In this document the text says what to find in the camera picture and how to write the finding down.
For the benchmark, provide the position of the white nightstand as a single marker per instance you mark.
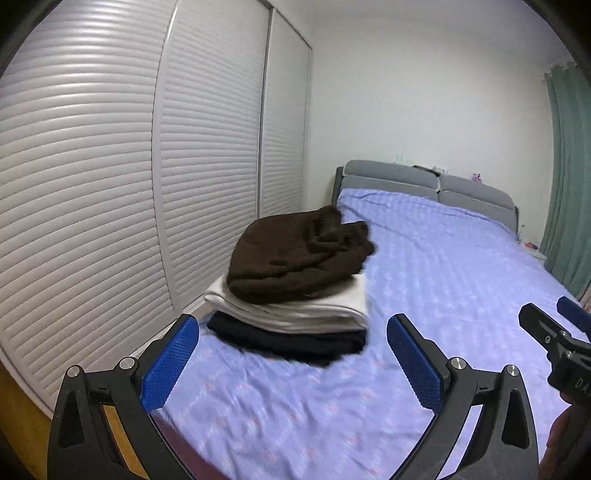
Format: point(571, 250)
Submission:
point(539, 254)

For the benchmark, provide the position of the bed with purple sheet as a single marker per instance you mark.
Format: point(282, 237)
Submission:
point(438, 277)

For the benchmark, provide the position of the white wall socket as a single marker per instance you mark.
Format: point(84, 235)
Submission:
point(441, 170)

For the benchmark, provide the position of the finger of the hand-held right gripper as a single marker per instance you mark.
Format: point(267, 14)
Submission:
point(547, 332)
point(575, 312)

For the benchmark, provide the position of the dark brown pants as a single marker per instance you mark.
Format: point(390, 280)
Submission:
point(286, 258)

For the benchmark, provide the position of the person's right hand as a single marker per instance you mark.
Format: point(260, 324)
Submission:
point(568, 443)

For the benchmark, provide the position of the small pink toy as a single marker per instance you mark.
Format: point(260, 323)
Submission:
point(476, 177)

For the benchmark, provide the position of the folded dark navy garment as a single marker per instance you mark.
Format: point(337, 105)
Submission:
point(286, 341)

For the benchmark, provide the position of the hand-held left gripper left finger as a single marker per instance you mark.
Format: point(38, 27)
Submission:
point(168, 364)

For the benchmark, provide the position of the white louvred wardrobe door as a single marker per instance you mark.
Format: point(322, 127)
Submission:
point(78, 184)
point(284, 129)
point(207, 161)

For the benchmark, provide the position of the green curtain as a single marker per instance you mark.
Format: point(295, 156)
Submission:
point(570, 184)

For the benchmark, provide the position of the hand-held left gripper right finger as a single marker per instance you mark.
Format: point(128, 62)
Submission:
point(415, 364)

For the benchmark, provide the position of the flat black item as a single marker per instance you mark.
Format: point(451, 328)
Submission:
point(425, 169)

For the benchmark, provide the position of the grey padded headboard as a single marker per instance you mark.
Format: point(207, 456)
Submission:
point(475, 196)

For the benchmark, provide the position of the folded white garment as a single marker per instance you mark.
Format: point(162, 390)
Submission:
point(323, 309)

